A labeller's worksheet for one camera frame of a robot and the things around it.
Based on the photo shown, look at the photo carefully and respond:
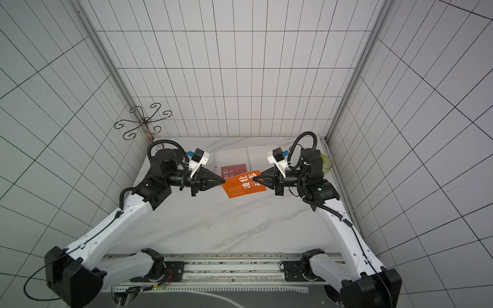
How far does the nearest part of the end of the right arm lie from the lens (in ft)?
1.88

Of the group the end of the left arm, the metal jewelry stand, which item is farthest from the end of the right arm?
the metal jewelry stand

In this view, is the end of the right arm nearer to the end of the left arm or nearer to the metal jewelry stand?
the end of the left arm
